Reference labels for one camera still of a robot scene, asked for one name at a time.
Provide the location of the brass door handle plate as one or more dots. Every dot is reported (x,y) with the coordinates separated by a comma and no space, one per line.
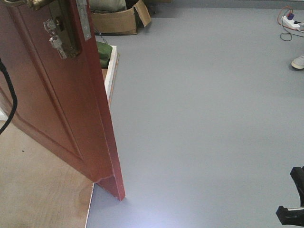
(59,12)

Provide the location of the metal door latch plate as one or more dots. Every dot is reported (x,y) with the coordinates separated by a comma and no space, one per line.
(83,15)

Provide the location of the large olive woven sack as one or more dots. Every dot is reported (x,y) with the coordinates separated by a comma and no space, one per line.
(108,5)

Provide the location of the green sandbag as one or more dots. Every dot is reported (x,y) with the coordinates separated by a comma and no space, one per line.
(104,50)
(104,62)

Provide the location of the white far edge rail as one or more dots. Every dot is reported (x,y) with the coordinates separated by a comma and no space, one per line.
(111,73)

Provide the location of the silver keys in lock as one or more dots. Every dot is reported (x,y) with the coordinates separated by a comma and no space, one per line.
(54,40)

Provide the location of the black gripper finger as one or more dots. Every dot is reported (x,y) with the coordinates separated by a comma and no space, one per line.
(297,174)
(291,216)

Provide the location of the upper green sandbag far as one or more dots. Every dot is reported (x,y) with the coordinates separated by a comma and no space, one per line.
(104,50)

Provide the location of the plywood base platform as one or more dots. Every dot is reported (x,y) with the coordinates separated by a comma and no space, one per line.
(37,188)

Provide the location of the brown wooden door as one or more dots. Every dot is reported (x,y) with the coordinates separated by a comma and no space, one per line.
(61,103)

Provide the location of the open cardboard box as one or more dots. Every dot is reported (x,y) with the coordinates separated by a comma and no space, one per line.
(124,22)

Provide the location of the lower green sandbag far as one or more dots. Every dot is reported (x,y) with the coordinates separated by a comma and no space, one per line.
(104,62)

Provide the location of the white power strip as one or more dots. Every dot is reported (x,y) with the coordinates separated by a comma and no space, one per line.
(292,24)

